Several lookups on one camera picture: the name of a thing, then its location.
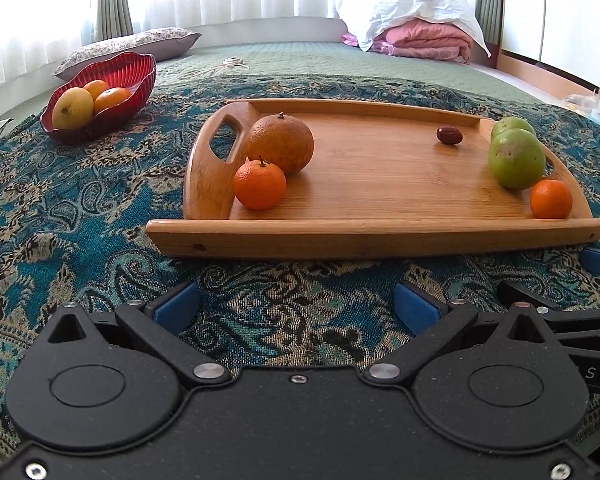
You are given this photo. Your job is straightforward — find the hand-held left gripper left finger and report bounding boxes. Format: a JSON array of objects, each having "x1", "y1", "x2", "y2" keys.
[{"x1": 45, "y1": 281, "x2": 232, "y2": 389}]

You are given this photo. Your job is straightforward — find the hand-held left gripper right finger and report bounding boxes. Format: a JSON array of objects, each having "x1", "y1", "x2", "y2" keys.
[{"x1": 362, "y1": 281, "x2": 554, "y2": 386}]

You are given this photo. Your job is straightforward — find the small mandarin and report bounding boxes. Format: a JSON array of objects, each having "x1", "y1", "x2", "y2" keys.
[
  {"x1": 233, "y1": 155, "x2": 287, "y2": 211},
  {"x1": 530, "y1": 179, "x2": 574, "y2": 220}
]

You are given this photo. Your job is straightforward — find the wooden tray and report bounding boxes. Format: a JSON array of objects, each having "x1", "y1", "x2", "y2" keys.
[{"x1": 145, "y1": 99, "x2": 600, "y2": 261}]

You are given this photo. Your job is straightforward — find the green apple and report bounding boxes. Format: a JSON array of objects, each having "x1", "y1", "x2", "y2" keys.
[
  {"x1": 488, "y1": 128, "x2": 546, "y2": 191},
  {"x1": 490, "y1": 116, "x2": 537, "y2": 143}
]

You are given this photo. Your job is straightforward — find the teal patterned blanket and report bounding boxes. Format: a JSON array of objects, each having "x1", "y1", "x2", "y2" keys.
[{"x1": 0, "y1": 74, "x2": 600, "y2": 461}]

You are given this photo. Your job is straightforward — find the large brownish orange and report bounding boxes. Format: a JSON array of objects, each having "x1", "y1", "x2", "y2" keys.
[{"x1": 248, "y1": 112, "x2": 315, "y2": 177}]

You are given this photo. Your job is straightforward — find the yellow mango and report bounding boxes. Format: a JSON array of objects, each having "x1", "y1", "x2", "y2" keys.
[{"x1": 52, "y1": 87, "x2": 95, "y2": 131}]

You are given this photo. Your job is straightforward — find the red glass bowl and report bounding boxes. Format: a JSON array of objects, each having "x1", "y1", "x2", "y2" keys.
[{"x1": 39, "y1": 51, "x2": 158, "y2": 145}]

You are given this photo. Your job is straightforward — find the white wardrobe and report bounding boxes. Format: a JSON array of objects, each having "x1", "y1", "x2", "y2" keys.
[{"x1": 500, "y1": 0, "x2": 600, "y2": 79}]

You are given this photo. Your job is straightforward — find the green bedspread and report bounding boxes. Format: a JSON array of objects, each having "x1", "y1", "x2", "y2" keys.
[{"x1": 10, "y1": 40, "x2": 551, "y2": 126}]

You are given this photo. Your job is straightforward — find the floral pillow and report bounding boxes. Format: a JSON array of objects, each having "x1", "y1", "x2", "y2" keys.
[{"x1": 52, "y1": 26, "x2": 202, "y2": 81}]

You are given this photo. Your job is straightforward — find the pink folded blanket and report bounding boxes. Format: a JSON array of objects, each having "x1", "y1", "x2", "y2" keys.
[{"x1": 341, "y1": 19, "x2": 473, "y2": 65}]

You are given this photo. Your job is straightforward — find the green curtain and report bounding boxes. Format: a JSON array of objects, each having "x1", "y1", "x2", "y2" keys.
[
  {"x1": 477, "y1": 0, "x2": 504, "y2": 57},
  {"x1": 95, "y1": 0, "x2": 134, "y2": 42}
]

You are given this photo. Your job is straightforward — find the white pillow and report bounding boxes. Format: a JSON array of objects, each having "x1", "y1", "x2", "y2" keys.
[{"x1": 334, "y1": 0, "x2": 492, "y2": 58}]

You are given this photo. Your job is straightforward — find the white coiled cable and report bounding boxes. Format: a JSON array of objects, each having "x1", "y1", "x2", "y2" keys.
[{"x1": 180, "y1": 56, "x2": 251, "y2": 80}]

